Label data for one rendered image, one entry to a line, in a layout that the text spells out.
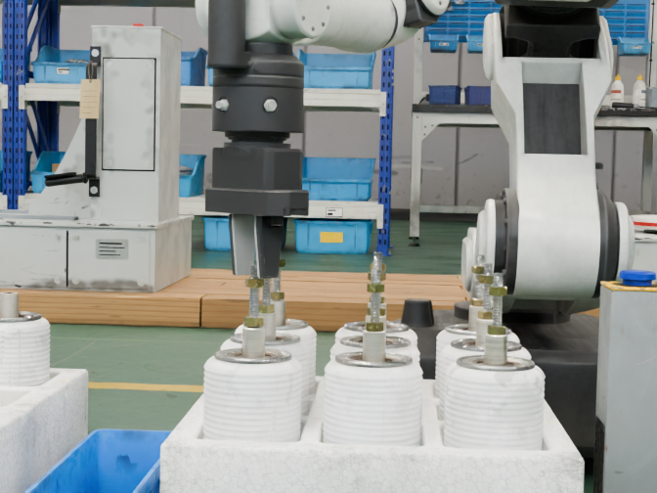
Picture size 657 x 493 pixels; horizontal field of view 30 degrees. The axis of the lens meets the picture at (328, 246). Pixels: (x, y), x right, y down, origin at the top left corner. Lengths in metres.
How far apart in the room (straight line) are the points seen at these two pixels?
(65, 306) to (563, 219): 1.96
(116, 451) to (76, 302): 1.83
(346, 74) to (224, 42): 4.79
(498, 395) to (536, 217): 0.47
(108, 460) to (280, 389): 0.38
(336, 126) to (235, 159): 8.45
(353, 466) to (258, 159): 0.30
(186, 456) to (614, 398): 0.49
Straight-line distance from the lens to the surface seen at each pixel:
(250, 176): 1.16
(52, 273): 3.40
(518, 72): 1.72
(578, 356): 1.73
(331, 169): 6.40
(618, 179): 9.73
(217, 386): 1.18
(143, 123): 3.39
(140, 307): 3.27
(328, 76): 5.92
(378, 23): 1.33
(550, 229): 1.59
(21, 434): 1.31
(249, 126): 1.15
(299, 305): 3.21
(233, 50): 1.14
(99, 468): 1.50
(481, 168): 9.62
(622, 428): 1.40
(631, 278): 1.39
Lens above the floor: 0.44
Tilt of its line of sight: 4 degrees down
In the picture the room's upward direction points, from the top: 1 degrees clockwise
